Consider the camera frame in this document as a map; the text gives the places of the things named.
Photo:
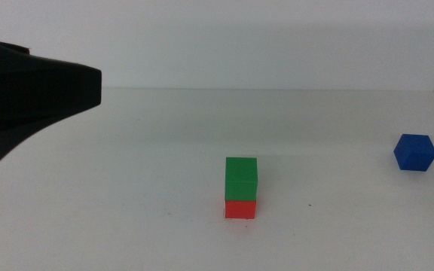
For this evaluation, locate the green cube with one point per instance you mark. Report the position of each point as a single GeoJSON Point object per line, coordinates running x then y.
{"type": "Point", "coordinates": [241, 178]}

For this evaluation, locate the red cube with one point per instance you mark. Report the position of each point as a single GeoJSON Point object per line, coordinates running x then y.
{"type": "Point", "coordinates": [240, 210]}

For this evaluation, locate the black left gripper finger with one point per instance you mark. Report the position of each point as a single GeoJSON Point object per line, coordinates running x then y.
{"type": "Point", "coordinates": [21, 98]}

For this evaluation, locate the blue cube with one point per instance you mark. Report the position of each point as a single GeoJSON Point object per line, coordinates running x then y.
{"type": "Point", "coordinates": [415, 153]}

